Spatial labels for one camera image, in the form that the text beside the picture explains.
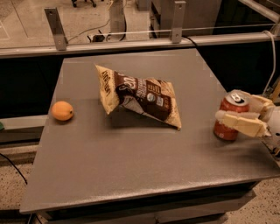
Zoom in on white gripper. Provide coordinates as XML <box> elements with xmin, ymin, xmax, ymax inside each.
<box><xmin>215</xmin><ymin>90</ymin><xmax>280</xmax><ymax>137</ymax></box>

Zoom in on red coke can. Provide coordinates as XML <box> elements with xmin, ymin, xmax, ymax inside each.
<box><xmin>213</xmin><ymin>90</ymin><xmax>249</xmax><ymax>141</ymax></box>

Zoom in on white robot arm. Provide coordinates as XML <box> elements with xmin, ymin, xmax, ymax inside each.
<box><xmin>213</xmin><ymin>89</ymin><xmax>280</xmax><ymax>158</ymax></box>

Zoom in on brown chip bag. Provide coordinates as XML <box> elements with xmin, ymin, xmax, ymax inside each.
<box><xmin>95</xmin><ymin>65</ymin><xmax>182</xmax><ymax>130</ymax></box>

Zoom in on grey table base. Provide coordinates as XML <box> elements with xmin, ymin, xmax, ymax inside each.
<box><xmin>41</xmin><ymin>182</ymin><xmax>256</xmax><ymax>224</ymax></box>

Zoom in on orange fruit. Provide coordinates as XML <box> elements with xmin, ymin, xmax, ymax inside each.
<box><xmin>51</xmin><ymin>101</ymin><xmax>74</xmax><ymax>121</ymax></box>

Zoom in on white cable on rail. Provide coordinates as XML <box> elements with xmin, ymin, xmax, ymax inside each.
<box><xmin>262</xmin><ymin>30</ymin><xmax>277</xmax><ymax>95</ymax></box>

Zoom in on horizontal metal rail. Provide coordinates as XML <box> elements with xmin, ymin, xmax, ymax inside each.
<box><xmin>0</xmin><ymin>31</ymin><xmax>271</xmax><ymax>59</ymax></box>

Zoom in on right metal bracket post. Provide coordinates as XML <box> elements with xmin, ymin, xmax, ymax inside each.
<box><xmin>171</xmin><ymin>0</ymin><xmax>186</xmax><ymax>44</ymax></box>

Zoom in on metal bracket post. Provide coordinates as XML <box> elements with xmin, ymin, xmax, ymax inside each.
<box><xmin>44</xmin><ymin>8</ymin><xmax>67</xmax><ymax>51</ymax></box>
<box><xmin>171</xmin><ymin>0</ymin><xmax>186</xmax><ymax>44</ymax></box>

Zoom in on left metal bracket post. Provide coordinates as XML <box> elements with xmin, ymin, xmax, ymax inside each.
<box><xmin>44</xmin><ymin>8</ymin><xmax>67</xmax><ymax>51</ymax></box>

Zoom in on black floor cable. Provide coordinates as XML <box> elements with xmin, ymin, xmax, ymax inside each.
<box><xmin>0</xmin><ymin>152</ymin><xmax>29</xmax><ymax>186</ymax></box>

